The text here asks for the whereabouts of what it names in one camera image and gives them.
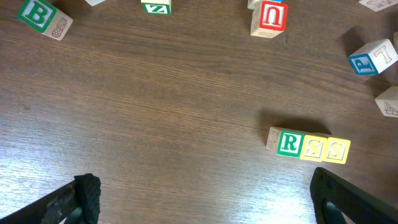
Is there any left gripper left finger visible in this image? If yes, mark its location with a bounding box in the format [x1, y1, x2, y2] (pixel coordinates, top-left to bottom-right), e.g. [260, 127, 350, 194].
[1, 173, 101, 224]

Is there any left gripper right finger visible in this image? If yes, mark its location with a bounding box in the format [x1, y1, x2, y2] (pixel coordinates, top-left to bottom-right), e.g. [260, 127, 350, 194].
[310, 167, 397, 223]

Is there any yellow S block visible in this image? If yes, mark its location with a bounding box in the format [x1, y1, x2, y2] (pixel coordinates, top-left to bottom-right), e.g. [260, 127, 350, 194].
[300, 133, 331, 162]

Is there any green R block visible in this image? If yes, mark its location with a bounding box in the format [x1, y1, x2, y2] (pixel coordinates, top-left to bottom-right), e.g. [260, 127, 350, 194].
[266, 126, 305, 158]

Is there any red 3 block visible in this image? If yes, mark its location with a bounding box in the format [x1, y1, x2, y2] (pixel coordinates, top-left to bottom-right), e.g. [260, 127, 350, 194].
[374, 86, 398, 118]

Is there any plain block blue side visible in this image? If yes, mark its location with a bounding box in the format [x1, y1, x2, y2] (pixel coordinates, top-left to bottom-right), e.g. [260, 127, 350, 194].
[348, 39, 397, 76]

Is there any red U block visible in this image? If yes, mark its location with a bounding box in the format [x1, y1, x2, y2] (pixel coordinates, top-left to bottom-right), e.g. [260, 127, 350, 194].
[248, 1, 289, 39]

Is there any green B block lower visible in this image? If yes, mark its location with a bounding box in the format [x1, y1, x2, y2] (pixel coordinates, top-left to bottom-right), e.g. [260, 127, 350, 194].
[17, 0, 73, 40]

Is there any plain picture block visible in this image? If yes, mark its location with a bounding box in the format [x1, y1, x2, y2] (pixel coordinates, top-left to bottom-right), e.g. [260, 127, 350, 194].
[358, 0, 397, 12]

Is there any yellow 1 block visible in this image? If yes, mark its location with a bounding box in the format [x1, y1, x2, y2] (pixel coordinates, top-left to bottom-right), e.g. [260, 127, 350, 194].
[85, 0, 105, 6]

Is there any plain 8 block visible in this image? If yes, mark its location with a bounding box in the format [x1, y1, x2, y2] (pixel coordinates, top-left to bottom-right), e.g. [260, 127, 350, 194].
[141, 0, 172, 15]

